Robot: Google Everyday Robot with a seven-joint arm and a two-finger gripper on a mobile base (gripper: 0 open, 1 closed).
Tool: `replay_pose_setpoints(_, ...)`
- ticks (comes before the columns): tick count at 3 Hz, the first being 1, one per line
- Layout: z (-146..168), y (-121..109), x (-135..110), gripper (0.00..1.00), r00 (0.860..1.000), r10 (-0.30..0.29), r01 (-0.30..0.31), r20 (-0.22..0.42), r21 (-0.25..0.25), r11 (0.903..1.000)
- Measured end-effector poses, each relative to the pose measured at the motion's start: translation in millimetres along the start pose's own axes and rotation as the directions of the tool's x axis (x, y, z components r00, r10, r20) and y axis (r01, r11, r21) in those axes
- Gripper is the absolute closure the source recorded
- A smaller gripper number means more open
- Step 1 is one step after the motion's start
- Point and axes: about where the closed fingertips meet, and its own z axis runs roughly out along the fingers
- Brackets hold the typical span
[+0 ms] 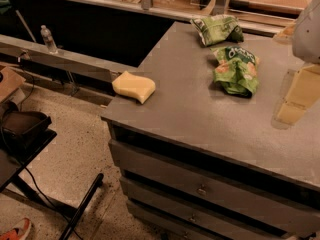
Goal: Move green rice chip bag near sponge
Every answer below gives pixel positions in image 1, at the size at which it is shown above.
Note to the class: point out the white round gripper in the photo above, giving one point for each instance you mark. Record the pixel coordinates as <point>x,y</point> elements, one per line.
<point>308,37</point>

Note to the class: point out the green rice chip bag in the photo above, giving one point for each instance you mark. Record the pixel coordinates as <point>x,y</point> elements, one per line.
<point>236,71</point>

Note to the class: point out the crumpled green snack bag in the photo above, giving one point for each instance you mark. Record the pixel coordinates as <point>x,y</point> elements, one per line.
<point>218,28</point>

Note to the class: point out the yellow wavy sponge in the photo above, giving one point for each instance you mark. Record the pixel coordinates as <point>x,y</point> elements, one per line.
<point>137,87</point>

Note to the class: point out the top grey drawer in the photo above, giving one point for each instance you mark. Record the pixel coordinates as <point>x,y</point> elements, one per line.
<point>233,200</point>

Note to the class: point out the grey drawer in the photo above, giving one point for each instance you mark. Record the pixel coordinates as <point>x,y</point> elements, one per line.
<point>210,225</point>
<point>233,200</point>
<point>162,221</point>

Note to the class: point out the grey drawer cabinet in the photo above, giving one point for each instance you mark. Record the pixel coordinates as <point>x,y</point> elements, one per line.
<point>190,120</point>

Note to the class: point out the bottom grey drawer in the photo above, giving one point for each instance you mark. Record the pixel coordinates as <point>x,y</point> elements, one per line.
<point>162,221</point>

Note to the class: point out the middle grey drawer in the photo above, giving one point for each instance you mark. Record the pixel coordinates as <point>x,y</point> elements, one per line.
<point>210,225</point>

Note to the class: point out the clear plastic water bottle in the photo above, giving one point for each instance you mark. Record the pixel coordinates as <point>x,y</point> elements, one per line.
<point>48,40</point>

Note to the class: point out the black box on table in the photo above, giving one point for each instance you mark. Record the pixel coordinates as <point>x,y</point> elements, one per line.
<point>20,129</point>

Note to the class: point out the brown cardboard sheet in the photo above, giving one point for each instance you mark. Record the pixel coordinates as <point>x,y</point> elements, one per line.
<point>9,83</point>

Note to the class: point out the orange white sneaker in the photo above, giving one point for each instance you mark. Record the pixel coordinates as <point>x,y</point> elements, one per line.
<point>19,232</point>

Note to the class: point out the grey metal ledge rail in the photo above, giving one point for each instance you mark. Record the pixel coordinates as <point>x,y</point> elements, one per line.
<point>88,66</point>

